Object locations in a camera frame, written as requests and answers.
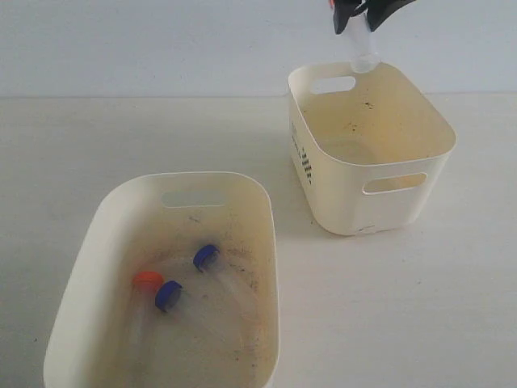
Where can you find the blue-capped tube moved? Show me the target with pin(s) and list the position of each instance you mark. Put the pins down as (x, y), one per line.
(209, 260)
(175, 302)

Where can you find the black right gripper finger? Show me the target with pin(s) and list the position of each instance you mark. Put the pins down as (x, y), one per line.
(344, 10)
(380, 10)

